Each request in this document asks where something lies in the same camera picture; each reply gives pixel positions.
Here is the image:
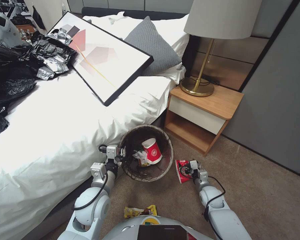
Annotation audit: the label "red snack packet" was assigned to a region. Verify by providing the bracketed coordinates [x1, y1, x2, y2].
[175, 159, 195, 184]

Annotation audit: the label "round brown trash bin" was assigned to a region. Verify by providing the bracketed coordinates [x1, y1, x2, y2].
[118, 124, 175, 183]

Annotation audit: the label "black plastic trash bags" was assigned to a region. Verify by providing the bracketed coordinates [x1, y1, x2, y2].
[0, 43, 38, 136]

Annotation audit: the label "crumpled white wrapper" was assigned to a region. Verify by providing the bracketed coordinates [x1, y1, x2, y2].
[132, 150, 148, 166]

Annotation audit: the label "red paper cup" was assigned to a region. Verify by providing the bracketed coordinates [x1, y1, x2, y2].
[141, 137, 163, 165]

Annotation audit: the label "yellow brown snack wrapper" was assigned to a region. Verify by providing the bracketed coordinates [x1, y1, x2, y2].
[124, 205, 158, 219]

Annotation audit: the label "white bed duvet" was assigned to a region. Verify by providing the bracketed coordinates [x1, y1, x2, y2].
[0, 50, 175, 240]

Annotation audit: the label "white rounded robot front shell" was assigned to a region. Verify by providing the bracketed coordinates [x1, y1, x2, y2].
[101, 215, 208, 240]

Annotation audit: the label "wooden nightstand with white drawer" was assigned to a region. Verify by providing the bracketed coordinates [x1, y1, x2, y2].
[164, 85, 245, 157]

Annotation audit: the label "black framed abstract picture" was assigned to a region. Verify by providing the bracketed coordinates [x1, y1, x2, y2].
[47, 11, 154, 107]

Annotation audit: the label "flat silver foil packet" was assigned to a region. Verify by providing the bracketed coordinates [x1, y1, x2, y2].
[36, 66, 56, 81]
[43, 59, 69, 74]

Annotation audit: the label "grey knitted pillow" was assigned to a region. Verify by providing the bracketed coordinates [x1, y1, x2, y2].
[123, 15, 183, 77]

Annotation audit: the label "pile of black foil packets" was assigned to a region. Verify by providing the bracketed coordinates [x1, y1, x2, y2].
[19, 32, 78, 73]

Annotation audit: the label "crumpled silver foil packet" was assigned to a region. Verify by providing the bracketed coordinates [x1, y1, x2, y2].
[51, 27, 73, 46]

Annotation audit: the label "large white pillow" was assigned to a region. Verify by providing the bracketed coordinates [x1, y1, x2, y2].
[82, 11, 191, 54]

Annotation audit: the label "dark upholstered headboard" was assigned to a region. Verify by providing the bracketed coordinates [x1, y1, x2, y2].
[81, 6, 192, 20]

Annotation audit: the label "brass table lamp grey shade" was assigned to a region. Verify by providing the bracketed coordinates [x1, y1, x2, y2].
[179, 0, 263, 97]

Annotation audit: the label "hanging black cloth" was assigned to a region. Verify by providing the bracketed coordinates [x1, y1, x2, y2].
[31, 4, 46, 31]

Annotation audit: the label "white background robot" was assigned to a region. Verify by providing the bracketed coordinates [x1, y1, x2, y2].
[0, 11, 25, 47]

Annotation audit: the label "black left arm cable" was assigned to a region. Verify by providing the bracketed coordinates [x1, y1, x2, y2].
[71, 171, 109, 211]

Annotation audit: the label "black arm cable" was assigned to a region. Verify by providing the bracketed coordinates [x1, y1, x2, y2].
[203, 175, 227, 240]
[71, 171, 109, 211]

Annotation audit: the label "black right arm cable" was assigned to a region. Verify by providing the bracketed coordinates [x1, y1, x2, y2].
[203, 175, 227, 240]

